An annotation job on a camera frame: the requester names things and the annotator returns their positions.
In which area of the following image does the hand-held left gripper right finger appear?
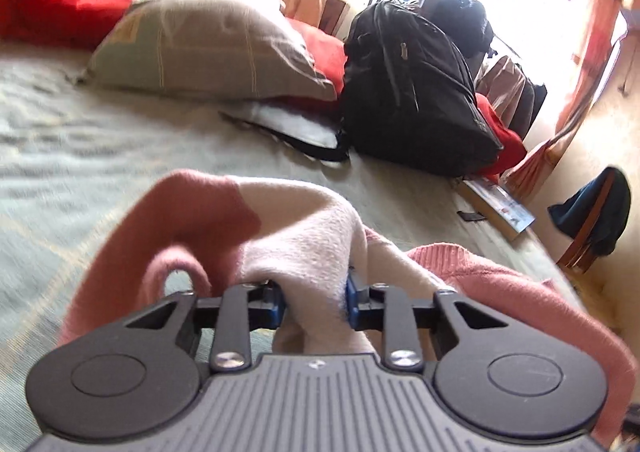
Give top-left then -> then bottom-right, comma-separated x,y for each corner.
344,268 -> 516,375

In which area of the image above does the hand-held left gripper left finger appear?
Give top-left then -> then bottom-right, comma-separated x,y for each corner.
122,279 -> 287,375

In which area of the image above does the pink and white sweater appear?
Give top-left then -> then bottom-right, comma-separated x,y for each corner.
57,169 -> 636,448

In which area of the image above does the book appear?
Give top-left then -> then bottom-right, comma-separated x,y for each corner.
457,177 -> 537,240

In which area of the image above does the black backpack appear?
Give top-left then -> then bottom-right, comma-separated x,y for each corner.
342,0 -> 503,178

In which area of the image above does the wooden chair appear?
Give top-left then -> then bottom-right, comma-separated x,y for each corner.
557,172 -> 621,274

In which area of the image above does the dark jacket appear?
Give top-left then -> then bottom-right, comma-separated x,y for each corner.
547,166 -> 632,257

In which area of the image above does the red blanket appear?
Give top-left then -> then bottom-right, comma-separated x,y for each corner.
287,17 -> 528,183

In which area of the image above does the brown hanging garment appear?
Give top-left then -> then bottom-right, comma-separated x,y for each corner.
475,54 -> 548,138

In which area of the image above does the grey-green pillow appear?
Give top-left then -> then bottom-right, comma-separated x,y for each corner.
75,0 -> 338,103

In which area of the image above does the orange curtain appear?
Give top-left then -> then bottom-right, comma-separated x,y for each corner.
502,0 -> 628,203

